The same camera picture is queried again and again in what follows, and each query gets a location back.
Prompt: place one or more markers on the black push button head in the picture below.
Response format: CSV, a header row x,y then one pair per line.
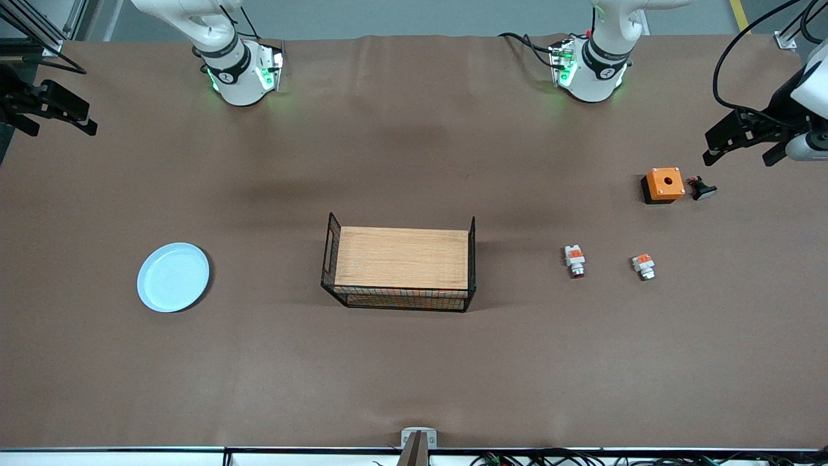
x,y
702,191

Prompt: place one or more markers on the red cap push button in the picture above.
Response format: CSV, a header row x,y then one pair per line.
x,y
574,257

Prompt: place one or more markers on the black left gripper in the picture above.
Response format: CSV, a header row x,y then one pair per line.
x,y
778,109

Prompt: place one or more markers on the aluminium frame profile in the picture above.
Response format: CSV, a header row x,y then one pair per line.
x,y
786,40
39,32
74,19

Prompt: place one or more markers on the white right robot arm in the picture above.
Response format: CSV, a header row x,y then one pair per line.
x,y
236,77

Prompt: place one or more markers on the light blue round plate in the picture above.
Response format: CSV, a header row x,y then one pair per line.
x,y
173,277

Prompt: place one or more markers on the brown table cover mat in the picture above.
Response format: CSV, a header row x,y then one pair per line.
x,y
414,362

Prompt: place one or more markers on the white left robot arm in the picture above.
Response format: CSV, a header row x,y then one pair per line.
x,y
598,71

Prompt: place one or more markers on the white cap push button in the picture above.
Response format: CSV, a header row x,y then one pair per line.
x,y
643,264

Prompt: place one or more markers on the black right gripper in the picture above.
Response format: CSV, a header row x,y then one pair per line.
x,y
11,94

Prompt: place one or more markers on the white table edge rail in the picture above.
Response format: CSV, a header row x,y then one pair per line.
x,y
129,458

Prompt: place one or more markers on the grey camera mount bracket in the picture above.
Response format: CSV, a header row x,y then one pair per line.
x,y
418,446

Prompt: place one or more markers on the wooden basket lid board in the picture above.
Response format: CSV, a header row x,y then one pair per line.
x,y
401,259

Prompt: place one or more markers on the orange button enclosure box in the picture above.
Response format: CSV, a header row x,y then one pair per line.
x,y
663,188

